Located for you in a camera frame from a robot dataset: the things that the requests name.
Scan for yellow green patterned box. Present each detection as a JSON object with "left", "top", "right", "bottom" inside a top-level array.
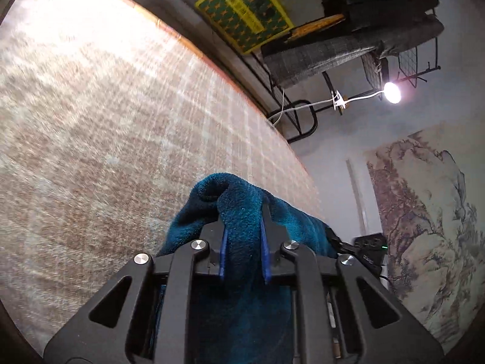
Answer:
[{"left": 195, "top": 0, "right": 293, "bottom": 54}]

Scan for grey folded clothes on rack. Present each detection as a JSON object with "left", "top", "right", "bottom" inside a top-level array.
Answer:
[{"left": 261, "top": 0, "right": 444, "bottom": 88}]

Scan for beige checked bed sheet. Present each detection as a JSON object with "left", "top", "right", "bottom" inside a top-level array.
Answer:
[{"left": 1, "top": 0, "right": 322, "bottom": 352}]

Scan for black metal clothes rack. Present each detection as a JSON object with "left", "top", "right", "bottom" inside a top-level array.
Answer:
[{"left": 242, "top": 0, "right": 442, "bottom": 145}]

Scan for teal plaid fleece garment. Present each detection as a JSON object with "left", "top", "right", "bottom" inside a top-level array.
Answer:
[{"left": 159, "top": 174, "right": 337, "bottom": 363}]

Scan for landscape painting wall hanging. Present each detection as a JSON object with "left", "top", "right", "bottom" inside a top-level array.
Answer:
[{"left": 365, "top": 117, "right": 484, "bottom": 352}]

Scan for white clip lamp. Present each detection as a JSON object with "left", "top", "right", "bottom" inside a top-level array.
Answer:
[{"left": 266, "top": 81, "right": 402, "bottom": 126}]

